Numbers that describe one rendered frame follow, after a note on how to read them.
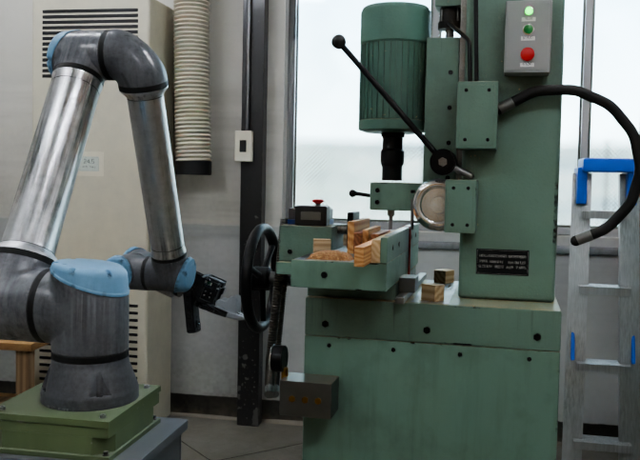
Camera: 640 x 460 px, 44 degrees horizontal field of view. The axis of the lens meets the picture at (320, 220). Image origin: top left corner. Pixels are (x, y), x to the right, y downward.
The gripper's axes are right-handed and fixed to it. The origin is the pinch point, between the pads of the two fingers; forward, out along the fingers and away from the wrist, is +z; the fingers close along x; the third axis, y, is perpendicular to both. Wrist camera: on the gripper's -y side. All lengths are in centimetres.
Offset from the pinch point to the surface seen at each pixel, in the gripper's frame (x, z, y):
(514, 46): -20, 42, 88
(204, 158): 112, -68, 24
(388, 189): -6, 25, 48
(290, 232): -14.7, 7.8, 29.3
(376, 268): -38, 33, 33
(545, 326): -25, 71, 33
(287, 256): -14.7, 9.0, 23.5
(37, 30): 95, -149, 49
